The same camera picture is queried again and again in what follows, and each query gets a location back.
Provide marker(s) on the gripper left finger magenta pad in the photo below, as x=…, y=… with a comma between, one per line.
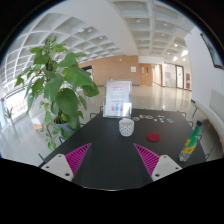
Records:
x=66, y=166

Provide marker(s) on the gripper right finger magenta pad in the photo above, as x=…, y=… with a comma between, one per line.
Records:
x=157, y=166

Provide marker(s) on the green plastic water bottle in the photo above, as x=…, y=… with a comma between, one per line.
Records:
x=191, y=143

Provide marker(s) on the red round coaster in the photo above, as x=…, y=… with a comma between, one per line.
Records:
x=153, y=137

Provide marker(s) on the grey plant pot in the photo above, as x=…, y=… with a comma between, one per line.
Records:
x=65, y=128

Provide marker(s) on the small blue card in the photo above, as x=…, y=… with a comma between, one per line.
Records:
x=170, y=120

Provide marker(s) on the white perforated cup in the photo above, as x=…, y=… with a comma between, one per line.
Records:
x=126, y=127

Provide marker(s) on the round colourful coaster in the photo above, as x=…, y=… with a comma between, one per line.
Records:
x=143, y=116

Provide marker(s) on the acrylic sign stand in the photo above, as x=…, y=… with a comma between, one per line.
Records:
x=118, y=99

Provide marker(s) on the large green potted plant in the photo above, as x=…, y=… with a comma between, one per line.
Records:
x=56, y=75

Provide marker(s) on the wooden door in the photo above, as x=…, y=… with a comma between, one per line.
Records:
x=146, y=76

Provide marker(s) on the dark framed wall picture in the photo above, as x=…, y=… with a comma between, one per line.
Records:
x=215, y=56

